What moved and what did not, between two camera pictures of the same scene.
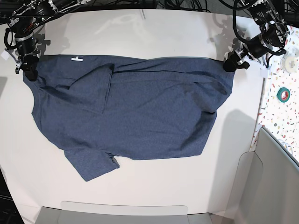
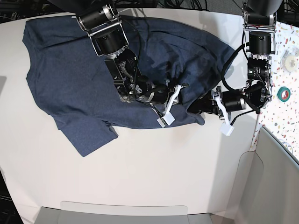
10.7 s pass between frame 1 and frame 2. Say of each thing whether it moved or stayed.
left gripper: moved
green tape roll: stayed
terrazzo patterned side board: stayed
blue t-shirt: moved
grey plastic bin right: stayed
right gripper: moved
